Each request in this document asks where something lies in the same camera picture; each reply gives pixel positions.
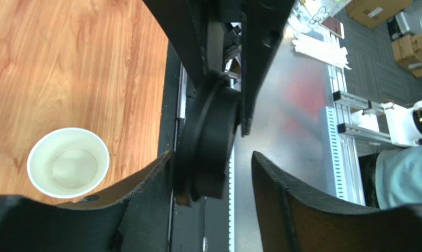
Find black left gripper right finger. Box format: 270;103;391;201
251;151;422;251

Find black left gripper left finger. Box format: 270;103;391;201
0;151;174;251

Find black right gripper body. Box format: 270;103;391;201
145;0;294;136

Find paper coffee cup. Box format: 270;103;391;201
26;128;110;199

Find black plastic cup lid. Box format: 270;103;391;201
173;70;240;206

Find person in light shirt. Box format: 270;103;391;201
358;145;422;209

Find white paper stack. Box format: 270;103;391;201
292;32;352;70

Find cardboard boxes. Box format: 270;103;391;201
345;1;422;78

